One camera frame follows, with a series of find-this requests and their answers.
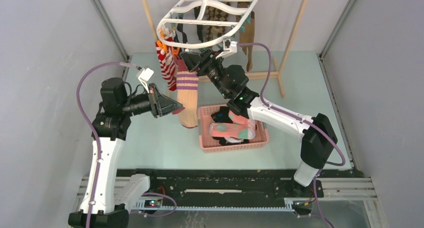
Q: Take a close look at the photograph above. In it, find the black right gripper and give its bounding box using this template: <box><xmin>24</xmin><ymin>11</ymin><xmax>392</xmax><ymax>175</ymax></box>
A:
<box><xmin>180</xmin><ymin>49</ymin><xmax>231</xmax><ymax>99</ymax></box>

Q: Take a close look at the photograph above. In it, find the black blue white sock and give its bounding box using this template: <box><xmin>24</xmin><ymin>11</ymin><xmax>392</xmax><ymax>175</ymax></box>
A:
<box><xmin>211</xmin><ymin>106</ymin><xmax>233</xmax><ymax>124</ymax></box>

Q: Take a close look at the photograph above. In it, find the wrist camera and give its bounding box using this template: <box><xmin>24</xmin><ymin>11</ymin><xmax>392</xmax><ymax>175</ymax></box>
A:
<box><xmin>136</xmin><ymin>66</ymin><xmax>154</xmax><ymax>93</ymax></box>
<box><xmin>216</xmin><ymin>38</ymin><xmax>238</xmax><ymax>59</ymax></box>

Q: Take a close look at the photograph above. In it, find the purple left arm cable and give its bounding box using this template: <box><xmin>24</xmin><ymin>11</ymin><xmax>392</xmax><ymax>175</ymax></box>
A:
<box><xmin>76</xmin><ymin>61</ymin><xmax>178</xmax><ymax>228</ymax></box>

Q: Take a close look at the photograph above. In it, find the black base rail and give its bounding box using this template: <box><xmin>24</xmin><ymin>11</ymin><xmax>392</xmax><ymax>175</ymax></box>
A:
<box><xmin>115</xmin><ymin>168</ymin><xmax>332</xmax><ymax>209</ymax></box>

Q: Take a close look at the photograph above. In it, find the wooden hanger rack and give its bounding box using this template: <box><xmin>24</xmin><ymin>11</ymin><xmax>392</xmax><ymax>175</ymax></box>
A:
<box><xmin>141</xmin><ymin>0</ymin><xmax>309</xmax><ymax>98</ymax></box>

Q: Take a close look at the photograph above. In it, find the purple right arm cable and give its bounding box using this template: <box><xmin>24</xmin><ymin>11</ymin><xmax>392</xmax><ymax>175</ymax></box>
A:
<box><xmin>236</xmin><ymin>42</ymin><xmax>346</xmax><ymax>228</ymax></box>

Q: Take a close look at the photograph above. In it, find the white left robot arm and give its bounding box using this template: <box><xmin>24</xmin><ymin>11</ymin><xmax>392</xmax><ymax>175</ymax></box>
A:
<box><xmin>68</xmin><ymin>77</ymin><xmax>183</xmax><ymax>228</ymax></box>

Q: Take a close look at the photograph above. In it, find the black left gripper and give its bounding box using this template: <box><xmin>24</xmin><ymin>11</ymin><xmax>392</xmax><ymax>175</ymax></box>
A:
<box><xmin>121</xmin><ymin>83</ymin><xmax>183</xmax><ymax>118</ymax></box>

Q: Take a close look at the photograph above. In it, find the red white striped sock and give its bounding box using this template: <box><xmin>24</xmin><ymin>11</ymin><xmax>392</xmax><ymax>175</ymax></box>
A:
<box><xmin>155</xmin><ymin>40</ymin><xmax>177</xmax><ymax>91</ymax></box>

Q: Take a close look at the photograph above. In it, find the brown argyle sock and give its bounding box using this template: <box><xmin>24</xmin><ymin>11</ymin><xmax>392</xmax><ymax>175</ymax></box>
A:
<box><xmin>205</xmin><ymin>6</ymin><xmax>229</xmax><ymax>42</ymax></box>

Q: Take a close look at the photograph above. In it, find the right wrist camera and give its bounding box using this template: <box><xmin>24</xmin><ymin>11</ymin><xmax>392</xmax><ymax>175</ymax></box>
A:
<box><xmin>216</xmin><ymin>38</ymin><xmax>238</xmax><ymax>59</ymax></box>

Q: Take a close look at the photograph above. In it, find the pink plastic basket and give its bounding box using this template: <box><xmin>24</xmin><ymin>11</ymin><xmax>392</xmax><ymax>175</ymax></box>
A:
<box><xmin>197</xmin><ymin>105</ymin><xmax>270</xmax><ymax>153</ymax></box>

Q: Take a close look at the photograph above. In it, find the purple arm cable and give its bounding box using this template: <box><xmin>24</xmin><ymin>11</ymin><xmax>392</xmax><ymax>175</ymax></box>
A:
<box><xmin>236</xmin><ymin>42</ymin><xmax>346</xmax><ymax>228</ymax></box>
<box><xmin>76</xmin><ymin>61</ymin><xmax>178</xmax><ymax>228</ymax></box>

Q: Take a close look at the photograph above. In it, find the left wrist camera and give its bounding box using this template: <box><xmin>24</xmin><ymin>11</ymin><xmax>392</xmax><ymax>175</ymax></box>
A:
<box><xmin>136</xmin><ymin>66</ymin><xmax>154</xmax><ymax>93</ymax></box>

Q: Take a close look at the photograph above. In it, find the pink green patterned sock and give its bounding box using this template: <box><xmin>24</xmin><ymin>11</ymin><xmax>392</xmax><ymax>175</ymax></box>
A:
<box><xmin>228</xmin><ymin>110</ymin><xmax>256</xmax><ymax>127</ymax></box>

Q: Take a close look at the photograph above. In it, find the white oval clip hanger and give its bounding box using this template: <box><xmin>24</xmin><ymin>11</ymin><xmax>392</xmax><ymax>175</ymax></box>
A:
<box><xmin>156</xmin><ymin>0</ymin><xmax>258</xmax><ymax>52</ymax></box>

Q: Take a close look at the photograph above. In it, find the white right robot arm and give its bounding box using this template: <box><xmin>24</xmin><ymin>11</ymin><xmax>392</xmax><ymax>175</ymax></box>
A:
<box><xmin>179</xmin><ymin>49</ymin><xmax>338</xmax><ymax>197</ymax></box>

